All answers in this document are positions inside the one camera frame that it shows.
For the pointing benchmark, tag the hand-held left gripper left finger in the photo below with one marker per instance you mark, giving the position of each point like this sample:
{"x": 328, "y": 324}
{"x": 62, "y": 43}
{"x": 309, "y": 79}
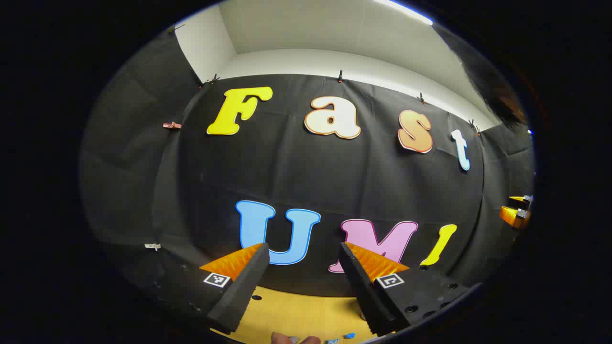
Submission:
{"x": 244, "y": 286}

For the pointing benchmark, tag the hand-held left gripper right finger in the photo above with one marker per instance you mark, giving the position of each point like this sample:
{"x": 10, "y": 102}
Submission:
{"x": 366, "y": 291}

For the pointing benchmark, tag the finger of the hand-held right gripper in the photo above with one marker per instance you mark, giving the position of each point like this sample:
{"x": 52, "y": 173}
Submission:
{"x": 514, "y": 216}
{"x": 523, "y": 200}

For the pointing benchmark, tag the wooden desktop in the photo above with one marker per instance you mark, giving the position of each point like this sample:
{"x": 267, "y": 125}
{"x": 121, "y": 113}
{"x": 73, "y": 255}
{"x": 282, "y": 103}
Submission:
{"x": 301, "y": 310}

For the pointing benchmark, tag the white cloth clip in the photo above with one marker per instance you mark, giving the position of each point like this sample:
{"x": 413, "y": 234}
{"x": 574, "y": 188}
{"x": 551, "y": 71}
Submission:
{"x": 153, "y": 246}

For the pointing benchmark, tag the pink cloth clip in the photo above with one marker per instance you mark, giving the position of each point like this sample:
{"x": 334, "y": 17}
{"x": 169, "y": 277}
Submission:
{"x": 172, "y": 125}

